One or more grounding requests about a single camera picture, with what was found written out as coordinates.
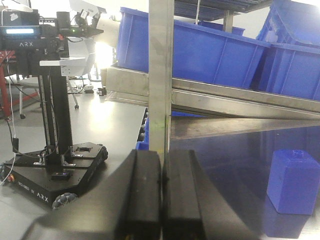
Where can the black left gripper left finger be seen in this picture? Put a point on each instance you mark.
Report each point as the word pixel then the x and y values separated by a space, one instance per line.
pixel 125 204

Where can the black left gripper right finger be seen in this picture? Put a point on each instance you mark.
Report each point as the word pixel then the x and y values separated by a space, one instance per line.
pixel 193 208

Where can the blue block part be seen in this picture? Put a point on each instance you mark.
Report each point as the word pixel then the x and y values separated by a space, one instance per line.
pixel 294 182

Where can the stainless steel shelf rack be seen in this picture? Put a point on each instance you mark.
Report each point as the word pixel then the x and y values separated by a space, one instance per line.
pixel 162 94

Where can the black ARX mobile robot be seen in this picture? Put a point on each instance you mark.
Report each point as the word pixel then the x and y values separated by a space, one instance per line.
pixel 60 172

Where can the blue plastic bin left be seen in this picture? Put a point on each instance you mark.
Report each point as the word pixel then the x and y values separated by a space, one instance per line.
pixel 200 53

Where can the blue plastic bin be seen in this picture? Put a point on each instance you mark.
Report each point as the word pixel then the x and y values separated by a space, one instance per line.
pixel 200 53
pixel 291 66

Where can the white office chair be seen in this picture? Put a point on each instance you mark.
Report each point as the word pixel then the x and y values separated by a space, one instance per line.
pixel 82 51

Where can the blue plastic bin middle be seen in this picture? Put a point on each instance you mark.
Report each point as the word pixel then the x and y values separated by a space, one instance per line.
pixel 291 66

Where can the red metal frame table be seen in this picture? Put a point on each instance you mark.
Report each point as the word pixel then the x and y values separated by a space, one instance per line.
pixel 28 88

